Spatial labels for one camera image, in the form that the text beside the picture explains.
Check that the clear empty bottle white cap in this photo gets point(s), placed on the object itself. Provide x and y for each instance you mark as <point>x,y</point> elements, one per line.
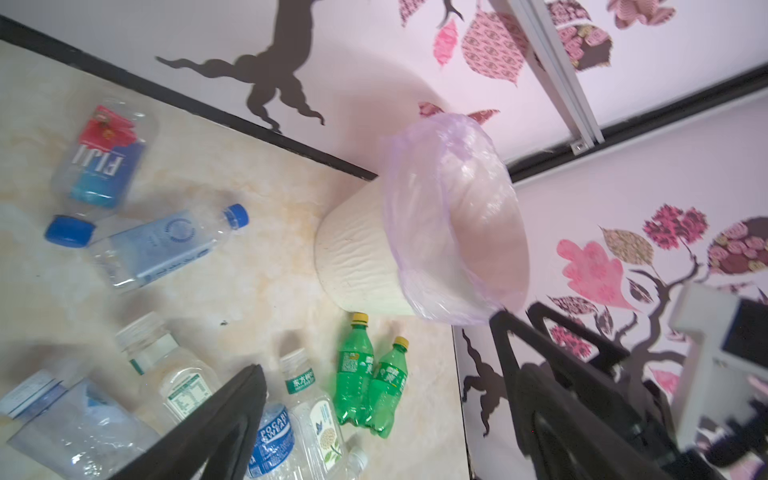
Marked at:
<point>355,465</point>

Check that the green soda bottle right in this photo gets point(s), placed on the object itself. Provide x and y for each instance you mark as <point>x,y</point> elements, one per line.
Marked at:
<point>386,389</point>

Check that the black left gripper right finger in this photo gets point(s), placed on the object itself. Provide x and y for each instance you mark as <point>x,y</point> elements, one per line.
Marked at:
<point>565,440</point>

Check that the silver aluminium rail back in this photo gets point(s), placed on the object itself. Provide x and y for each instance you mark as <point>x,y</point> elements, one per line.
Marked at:
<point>553,68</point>

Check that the clear slim bottle white cap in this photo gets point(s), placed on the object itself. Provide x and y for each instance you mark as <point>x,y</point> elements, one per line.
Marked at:
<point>78,432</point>

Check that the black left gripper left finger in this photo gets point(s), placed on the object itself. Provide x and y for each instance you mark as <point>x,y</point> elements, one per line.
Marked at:
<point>215,441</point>

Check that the white ribbed waste bin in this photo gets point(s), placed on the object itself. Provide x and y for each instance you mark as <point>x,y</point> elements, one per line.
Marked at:
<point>353,259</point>

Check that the red blue label bottle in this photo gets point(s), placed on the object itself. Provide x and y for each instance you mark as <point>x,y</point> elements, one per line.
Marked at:
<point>97,171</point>

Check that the green soda bottle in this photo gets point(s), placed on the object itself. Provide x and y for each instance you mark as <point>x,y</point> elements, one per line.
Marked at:
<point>354,372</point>
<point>386,389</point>

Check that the pink plastic bin liner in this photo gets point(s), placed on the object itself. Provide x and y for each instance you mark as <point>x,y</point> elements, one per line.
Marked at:
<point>453,222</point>

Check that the Pocari Sweat bottle blue label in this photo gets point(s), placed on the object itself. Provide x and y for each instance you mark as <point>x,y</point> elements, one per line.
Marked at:
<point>275,454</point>

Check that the clear bottle white green label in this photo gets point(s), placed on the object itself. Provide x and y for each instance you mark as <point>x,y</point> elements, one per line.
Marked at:
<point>174,380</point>

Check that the blue cap pale label bottle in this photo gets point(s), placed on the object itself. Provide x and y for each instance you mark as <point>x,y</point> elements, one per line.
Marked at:
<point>140,255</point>

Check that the green soda bottle left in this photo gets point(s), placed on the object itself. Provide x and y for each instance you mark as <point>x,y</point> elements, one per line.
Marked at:
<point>354,372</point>

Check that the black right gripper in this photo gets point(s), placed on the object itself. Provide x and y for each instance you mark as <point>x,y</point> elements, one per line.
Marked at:
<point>655,434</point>

